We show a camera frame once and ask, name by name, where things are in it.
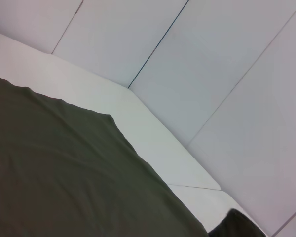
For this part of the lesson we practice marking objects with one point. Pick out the dark green FREE T-shirt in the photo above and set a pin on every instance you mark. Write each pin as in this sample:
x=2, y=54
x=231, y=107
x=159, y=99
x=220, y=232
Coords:
x=64, y=172

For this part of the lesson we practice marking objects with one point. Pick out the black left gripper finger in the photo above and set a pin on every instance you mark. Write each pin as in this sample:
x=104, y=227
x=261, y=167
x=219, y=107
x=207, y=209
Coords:
x=236, y=225

